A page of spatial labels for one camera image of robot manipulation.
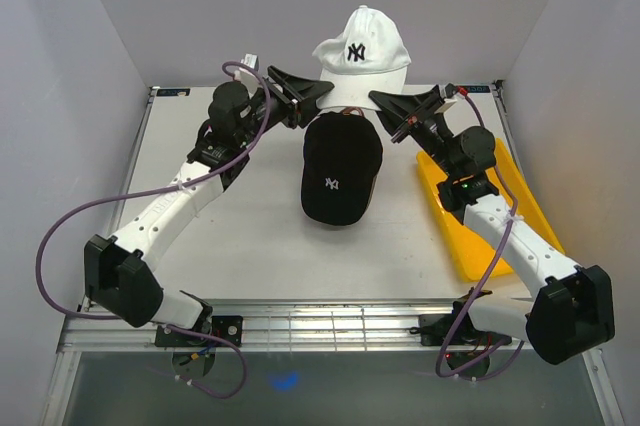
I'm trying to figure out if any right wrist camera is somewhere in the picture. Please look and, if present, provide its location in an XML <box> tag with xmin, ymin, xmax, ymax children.
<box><xmin>436</xmin><ymin>83</ymin><xmax>458</xmax><ymax>114</ymax></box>

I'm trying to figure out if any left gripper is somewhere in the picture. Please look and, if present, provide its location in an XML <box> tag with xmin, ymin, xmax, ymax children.
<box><xmin>236</xmin><ymin>66</ymin><xmax>334</xmax><ymax>148</ymax></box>

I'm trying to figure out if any yellow plastic tray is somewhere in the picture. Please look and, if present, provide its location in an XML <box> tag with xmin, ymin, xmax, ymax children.
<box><xmin>416</xmin><ymin>139</ymin><xmax>564</xmax><ymax>282</ymax></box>

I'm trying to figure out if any aluminium table rail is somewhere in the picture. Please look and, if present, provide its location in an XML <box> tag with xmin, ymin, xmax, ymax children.
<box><xmin>58</xmin><ymin>301</ymin><xmax>452</xmax><ymax>354</ymax></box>

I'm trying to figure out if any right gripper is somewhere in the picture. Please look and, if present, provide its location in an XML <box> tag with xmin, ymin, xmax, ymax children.
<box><xmin>364</xmin><ymin>91</ymin><xmax>458</xmax><ymax>178</ymax></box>

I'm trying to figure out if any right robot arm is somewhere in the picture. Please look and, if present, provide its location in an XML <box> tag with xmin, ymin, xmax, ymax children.
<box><xmin>369</xmin><ymin>84</ymin><xmax>615</xmax><ymax>365</ymax></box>

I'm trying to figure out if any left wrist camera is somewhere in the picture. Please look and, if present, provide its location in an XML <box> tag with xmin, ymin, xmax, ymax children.
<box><xmin>234</xmin><ymin>53</ymin><xmax>259</xmax><ymax>82</ymax></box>

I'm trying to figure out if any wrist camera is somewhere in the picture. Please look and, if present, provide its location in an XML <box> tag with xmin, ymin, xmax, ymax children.
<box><xmin>436</xmin><ymin>83</ymin><xmax>458</xmax><ymax>114</ymax></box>
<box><xmin>234</xmin><ymin>53</ymin><xmax>259</xmax><ymax>82</ymax></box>

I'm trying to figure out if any beige cap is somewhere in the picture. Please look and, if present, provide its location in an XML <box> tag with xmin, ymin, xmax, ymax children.
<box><xmin>363</xmin><ymin>175</ymin><xmax>378</xmax><ymax>214</ymax></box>

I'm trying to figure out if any black cap white logo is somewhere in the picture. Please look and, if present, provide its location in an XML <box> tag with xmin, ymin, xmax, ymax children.
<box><xmin>301</xmin><ymin>112</ymin><xmax>383</xmax><ymax>227</ymax></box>

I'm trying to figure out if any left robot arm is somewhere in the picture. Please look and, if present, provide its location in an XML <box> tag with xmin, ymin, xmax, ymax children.
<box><xmin>84</xmin><ymin>67</ymin><xmax>334</xmax><ymax>346</ymax></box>

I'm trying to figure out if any pink cap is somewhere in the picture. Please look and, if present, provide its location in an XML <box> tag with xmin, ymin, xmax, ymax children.
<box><xmin>339</xmin><ymin>107</ymin><xmax>365</xmax><ymax>117</ymax></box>

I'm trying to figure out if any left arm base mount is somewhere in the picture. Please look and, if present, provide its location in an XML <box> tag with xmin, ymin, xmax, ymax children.
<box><xmin>153</xmin><ymin>315</ymin><xmax>244</xmax><ymax>348</ymax></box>

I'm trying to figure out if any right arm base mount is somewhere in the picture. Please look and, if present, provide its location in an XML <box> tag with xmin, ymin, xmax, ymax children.
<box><xmin>409</xmin><ymin>313</ymin><xmax>514</xmax><ymax>347</ymax></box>

